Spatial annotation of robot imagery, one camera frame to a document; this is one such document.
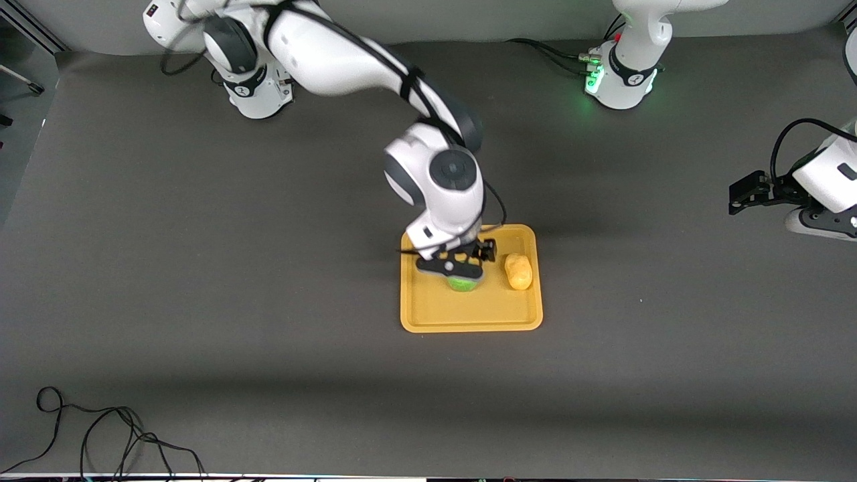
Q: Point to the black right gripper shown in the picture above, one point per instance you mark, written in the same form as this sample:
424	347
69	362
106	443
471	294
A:
473	250

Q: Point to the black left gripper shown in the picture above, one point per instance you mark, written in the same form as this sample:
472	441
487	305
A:
781	189

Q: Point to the yellow brown potato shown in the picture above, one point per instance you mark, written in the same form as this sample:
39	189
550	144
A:
519	271

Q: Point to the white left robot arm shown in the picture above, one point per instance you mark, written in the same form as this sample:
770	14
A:
629	80

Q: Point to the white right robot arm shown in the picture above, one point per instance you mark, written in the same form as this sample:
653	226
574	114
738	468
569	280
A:
335	60

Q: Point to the yellow plastic tray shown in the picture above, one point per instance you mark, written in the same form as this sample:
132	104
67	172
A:
469	311

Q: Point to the thin metal rod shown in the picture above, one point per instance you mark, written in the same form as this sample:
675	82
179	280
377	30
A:
27	82

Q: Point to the aluminium frame rail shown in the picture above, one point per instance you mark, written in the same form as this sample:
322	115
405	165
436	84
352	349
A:
40	33
851	25

